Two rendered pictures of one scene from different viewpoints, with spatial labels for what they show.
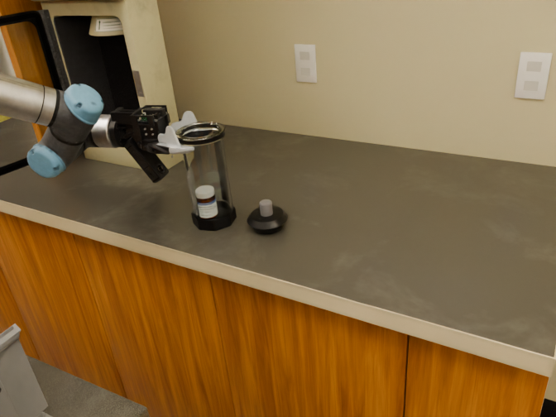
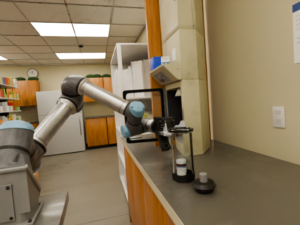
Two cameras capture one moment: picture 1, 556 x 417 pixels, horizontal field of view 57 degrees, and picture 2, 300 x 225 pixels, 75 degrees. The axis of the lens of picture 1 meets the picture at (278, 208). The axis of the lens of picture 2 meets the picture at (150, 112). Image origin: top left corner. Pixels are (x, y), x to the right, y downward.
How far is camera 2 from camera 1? 54 cm
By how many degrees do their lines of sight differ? 48
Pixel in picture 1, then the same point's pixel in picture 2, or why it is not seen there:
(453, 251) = not seen: outside the picture
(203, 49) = (231, 110)
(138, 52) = (184, 101)
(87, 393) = (54, 219)
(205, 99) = (230, 133)
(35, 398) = (25, 203)
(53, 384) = (55, 210)
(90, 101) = (137, 107)
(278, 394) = not seen: outside the picture
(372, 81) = not seen: outside the picture
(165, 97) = (196, 122)
